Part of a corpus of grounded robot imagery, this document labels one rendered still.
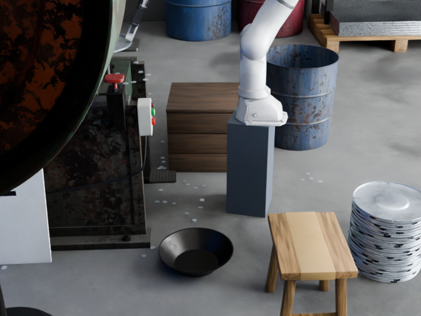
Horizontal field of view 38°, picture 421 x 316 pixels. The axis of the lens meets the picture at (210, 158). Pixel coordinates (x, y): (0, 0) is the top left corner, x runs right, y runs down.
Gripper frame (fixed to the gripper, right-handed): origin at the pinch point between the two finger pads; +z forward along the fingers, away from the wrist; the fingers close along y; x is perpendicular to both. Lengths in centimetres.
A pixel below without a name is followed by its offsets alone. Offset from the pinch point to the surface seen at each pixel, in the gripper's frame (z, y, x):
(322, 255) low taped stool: 19, -89, -77
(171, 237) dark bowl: 64, -36, -44
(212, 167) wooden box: 57, 28, -65
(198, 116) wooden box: 34, 29, -47
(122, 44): 5.0, -3.6, 1.8
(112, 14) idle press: -43, -154, 12
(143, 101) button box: 15.7, -27.1, -12.4
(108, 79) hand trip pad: 8.7, -38.1, 3.6
